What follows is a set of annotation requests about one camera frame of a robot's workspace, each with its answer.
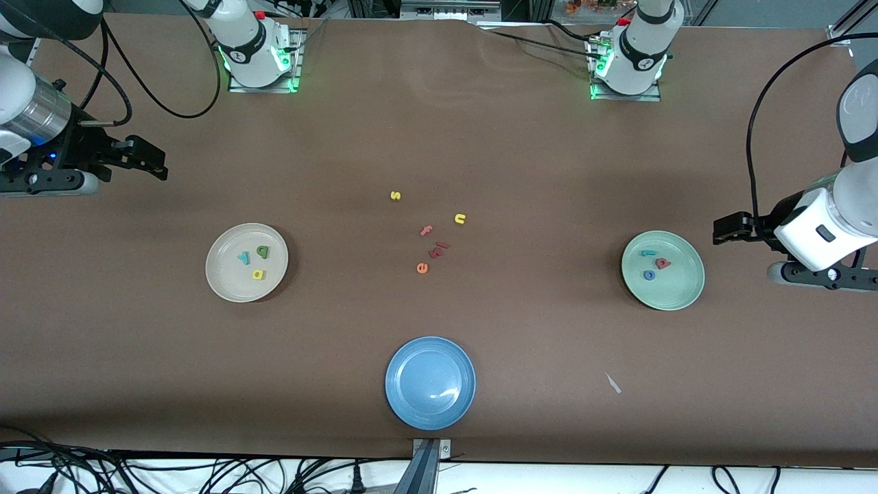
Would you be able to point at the white paper scrap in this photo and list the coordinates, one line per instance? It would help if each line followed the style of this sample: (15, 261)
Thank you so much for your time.
(612, 383)

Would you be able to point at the aluminium frame equipment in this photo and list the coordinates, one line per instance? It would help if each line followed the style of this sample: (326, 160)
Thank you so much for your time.
(446, 8)

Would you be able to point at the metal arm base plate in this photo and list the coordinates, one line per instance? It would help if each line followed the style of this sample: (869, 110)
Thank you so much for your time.
(655, 96)
(291, 79)

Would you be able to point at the blue ceramic plate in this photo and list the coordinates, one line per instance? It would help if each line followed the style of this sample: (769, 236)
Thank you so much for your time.
(430, 383)

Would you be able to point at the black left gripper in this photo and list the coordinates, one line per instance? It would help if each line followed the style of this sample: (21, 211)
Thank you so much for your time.
(763, 224)

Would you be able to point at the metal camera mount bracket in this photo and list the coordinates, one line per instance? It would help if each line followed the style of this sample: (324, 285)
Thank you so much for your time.
(426, 473)

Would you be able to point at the brown paper table cover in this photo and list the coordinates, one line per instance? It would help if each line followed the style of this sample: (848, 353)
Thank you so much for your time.
(439, 137)

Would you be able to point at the pale green ceramic plate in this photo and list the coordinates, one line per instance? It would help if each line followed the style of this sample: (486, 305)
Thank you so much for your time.
(679, 288)

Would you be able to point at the light beige ceramic plate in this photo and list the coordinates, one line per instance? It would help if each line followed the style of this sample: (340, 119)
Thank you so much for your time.
(233, 281)

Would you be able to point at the orange dried flowers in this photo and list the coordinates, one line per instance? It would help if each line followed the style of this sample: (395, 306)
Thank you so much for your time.
(583, 7)

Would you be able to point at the aluminium corner profile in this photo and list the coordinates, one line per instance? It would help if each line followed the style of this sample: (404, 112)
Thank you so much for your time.
(840, 34)

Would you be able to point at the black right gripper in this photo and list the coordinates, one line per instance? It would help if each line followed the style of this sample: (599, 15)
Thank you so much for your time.
(84, 149)

